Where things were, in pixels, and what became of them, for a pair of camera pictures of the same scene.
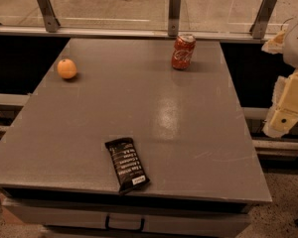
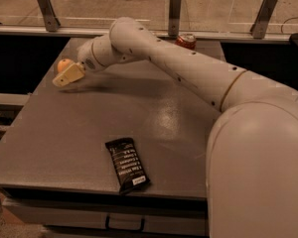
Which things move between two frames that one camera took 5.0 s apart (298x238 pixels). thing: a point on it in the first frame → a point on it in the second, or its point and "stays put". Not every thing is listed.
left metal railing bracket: x=52 y=22 stays put
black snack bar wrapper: x=129 y=171 stays put
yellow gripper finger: x=289 y=103 → x=70 y=74
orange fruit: x=67 y=68 stays put
